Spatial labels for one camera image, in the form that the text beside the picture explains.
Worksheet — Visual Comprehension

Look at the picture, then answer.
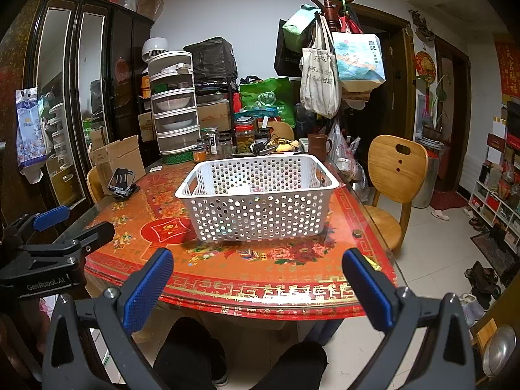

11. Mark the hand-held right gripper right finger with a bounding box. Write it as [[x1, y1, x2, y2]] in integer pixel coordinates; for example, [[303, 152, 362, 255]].
[[342, 247, 477, 390]]

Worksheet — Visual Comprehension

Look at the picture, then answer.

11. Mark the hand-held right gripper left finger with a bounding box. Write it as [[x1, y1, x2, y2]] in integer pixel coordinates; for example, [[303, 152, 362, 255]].
[[42, 247, 175, 390]]

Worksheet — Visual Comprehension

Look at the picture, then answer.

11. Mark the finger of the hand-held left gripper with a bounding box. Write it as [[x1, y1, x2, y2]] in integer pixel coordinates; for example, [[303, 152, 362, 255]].
[[5, 205, 71, 245], [19, 220, 115, 260]]

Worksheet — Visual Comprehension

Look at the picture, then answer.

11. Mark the white perforated plastic basket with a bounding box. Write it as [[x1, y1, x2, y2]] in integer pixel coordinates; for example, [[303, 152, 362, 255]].
[[175, 155, 340, 243]]

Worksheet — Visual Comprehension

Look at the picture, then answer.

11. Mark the black phone holder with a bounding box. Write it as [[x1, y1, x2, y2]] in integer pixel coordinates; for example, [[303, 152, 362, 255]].
[[107, 167, 137, 201]]

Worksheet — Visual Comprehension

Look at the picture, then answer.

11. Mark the person's left leg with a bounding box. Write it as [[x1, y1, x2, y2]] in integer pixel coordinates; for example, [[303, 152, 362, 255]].
[[154, 317, 229, 390]]

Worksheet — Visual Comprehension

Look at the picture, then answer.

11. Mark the person's leg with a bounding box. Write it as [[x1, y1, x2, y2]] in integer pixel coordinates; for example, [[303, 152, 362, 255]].
[[154, 317, 229, 390], [248, 341, 328, 390]]

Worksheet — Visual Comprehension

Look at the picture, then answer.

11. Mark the hanging snack bag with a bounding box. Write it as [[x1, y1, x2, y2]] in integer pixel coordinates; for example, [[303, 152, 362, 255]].
[[15, 87, 53, 184]]

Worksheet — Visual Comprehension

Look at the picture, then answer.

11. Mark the open cardboard box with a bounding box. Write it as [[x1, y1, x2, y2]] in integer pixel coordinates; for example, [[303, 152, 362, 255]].
[[89, 135, 147, 196]]

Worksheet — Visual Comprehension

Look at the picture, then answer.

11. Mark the pair of white shoes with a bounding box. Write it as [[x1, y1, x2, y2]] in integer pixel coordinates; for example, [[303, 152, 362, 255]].
[[459, 292, 485, 326]]

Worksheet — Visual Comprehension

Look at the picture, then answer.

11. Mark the red printed tablecloth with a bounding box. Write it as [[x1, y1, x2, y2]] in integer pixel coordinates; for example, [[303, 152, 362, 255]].
[[83, 158, 401, 321]]

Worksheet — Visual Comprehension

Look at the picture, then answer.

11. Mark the green plastic basket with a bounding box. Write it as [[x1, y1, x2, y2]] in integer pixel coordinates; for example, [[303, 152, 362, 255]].
[[161, 150, 196, 166]]

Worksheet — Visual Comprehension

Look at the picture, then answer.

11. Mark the person's right leg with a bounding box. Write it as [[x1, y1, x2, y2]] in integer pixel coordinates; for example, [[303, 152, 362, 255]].
[[248, 341, 328, 390]]

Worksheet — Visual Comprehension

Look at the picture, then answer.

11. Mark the pair of brown shoes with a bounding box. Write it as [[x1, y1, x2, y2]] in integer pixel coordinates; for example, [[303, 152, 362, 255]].
[[465, 261, 502, 298]]

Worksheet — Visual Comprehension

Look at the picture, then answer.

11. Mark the steel canister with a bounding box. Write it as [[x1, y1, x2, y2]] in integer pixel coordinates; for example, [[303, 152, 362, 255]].
[[412, 138, 442, 209]]

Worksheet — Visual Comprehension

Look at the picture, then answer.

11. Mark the white plastic bag red print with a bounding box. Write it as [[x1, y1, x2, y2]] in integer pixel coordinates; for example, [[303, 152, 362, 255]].
[[327, 124, 362, 179]]

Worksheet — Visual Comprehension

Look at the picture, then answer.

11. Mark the round metal lid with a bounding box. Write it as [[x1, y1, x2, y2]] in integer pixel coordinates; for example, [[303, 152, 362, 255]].
[[483, 325, 517, 377]]

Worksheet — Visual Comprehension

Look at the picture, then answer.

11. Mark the white cubby shelf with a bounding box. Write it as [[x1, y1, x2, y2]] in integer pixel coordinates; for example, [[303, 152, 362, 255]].
[[467, 162, 520, 237]]

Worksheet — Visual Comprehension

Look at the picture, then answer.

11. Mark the white stacked drawer organizer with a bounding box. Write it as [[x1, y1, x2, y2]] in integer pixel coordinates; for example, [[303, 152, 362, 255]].
[[147, 51, 202, 156]]

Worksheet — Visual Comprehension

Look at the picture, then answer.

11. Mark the brown ceramic mug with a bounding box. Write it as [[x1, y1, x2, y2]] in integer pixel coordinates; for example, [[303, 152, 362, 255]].
[[307, 133, 334, 162]]

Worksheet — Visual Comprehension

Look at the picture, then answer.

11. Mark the brown cardboard carton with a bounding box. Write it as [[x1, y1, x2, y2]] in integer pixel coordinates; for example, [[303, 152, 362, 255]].
[[197, 101, 232, 131]]

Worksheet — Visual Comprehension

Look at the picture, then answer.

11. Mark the dark wooden wardrobe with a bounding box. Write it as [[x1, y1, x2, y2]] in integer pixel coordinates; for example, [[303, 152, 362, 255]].
[[0, 0, 157, 222]]

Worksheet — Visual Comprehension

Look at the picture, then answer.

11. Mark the glass jar of green olives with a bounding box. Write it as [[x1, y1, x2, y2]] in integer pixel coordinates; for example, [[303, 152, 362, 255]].
[[234, 125, 256, 156]]

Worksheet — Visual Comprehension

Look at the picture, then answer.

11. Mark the potted plant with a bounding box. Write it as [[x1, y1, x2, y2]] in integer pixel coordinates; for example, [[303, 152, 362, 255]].
[[422, 75, 448, 141]]

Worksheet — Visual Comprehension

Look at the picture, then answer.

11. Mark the white round fan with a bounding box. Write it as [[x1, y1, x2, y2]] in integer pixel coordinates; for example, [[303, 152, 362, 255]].
[[141, 37, 168, 74]]

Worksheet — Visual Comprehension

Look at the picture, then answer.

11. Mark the black plastic covered bundle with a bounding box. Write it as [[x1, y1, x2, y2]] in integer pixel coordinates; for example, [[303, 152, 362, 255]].
[[184, 37, 238, 86]]

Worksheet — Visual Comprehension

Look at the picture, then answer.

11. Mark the green shopping bag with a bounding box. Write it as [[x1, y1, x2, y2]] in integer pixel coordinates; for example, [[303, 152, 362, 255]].
[[239, 77, 296, 127]]

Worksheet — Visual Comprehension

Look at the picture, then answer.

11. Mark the beige canvas tote bag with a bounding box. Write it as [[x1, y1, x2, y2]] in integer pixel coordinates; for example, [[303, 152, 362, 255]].
[[300, 14, 343, 117]]

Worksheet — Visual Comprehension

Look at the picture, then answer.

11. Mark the printed paper tote bag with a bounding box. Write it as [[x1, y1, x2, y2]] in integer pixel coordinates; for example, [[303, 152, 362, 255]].
[[331, 32, 386, 92]]

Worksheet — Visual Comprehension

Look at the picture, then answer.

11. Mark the black paper bag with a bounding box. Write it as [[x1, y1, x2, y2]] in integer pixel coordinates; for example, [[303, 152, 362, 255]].
[[274, 18, 303, 78]]

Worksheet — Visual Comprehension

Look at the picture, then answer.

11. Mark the green paper bag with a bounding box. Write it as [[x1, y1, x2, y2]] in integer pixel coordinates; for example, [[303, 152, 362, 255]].
[[282, 6, 318, 52]]

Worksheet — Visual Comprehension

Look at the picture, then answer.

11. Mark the wooden coat rack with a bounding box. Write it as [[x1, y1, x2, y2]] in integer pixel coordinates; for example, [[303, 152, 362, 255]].
[[296, 0, 362, 131]]

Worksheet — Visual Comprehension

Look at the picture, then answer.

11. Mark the red round wall ornament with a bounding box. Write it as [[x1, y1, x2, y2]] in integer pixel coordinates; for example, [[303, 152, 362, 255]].
[[414, 51, 438, 87]]

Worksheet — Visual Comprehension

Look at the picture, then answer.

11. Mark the red wall banner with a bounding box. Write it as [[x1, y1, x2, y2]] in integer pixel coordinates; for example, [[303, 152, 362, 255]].
[[493, 43, 520, 99]]

